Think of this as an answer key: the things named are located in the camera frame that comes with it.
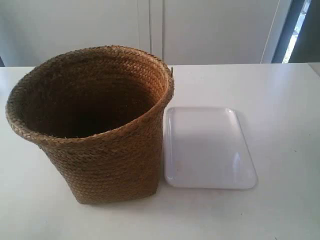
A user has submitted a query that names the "white plastic tray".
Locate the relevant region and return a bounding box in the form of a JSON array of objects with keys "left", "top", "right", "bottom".
[{"left": 163, "top": 107, "right": 258, "bottom": 190}]

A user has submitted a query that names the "brown woven basket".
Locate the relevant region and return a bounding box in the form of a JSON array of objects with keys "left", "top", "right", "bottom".
[{"left": 5, "top": 45, "right": 175, "bottom": 205}]

